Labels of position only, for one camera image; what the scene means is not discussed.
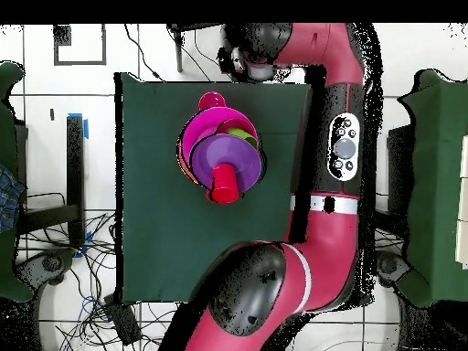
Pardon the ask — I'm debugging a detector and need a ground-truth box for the grey square floor frame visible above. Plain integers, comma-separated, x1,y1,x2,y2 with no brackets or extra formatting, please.
53,24,108,67

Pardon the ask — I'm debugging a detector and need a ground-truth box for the tangle of black cables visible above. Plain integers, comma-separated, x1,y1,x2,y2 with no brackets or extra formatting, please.
17,191,180,351

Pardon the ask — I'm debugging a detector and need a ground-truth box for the dark metal legged stand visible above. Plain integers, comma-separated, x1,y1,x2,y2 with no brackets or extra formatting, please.
165,22,229,73

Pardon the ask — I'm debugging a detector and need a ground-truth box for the large magenta bowl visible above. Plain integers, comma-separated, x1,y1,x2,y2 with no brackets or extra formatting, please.
177,106,261,184

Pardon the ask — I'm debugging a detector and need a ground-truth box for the purple bowl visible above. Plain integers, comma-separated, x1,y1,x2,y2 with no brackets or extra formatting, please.
190,133,263,193

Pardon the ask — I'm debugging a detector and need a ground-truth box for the red cup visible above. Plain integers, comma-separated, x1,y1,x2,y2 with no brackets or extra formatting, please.
206,163,242,205

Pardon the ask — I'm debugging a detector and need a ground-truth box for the black cable with plug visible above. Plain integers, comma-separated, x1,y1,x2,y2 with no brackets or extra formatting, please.
122,23,165,81

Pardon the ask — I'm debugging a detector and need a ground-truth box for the blue denim fabric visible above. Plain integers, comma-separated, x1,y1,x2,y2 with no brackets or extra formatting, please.
0,163,26,234

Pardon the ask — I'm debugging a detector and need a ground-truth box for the green cup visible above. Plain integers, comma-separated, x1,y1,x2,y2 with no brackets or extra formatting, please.
225,127,260,149

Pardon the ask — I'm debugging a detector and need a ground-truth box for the white box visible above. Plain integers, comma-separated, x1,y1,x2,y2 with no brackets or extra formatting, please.
454,134,468,270

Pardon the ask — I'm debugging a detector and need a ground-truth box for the green cloth covered table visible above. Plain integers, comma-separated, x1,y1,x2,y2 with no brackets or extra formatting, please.
0,58,36,303
398,67,468,308

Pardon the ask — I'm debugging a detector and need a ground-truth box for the dark green tablecloth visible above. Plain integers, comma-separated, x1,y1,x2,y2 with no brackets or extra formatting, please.
113,70,314,304

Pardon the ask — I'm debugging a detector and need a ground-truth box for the crimson pink cup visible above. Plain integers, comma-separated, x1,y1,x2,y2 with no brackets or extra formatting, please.
197,90,227,110

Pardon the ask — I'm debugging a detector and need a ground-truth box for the black power strip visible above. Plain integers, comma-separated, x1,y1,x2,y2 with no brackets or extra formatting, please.
102,294,143,346

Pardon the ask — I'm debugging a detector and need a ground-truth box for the black metal bar stand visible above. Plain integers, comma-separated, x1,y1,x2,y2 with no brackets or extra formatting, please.
17,115,86,248

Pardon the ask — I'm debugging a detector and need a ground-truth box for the blue tape strip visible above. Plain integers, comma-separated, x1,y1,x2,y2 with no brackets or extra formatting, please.
68,112,90,141

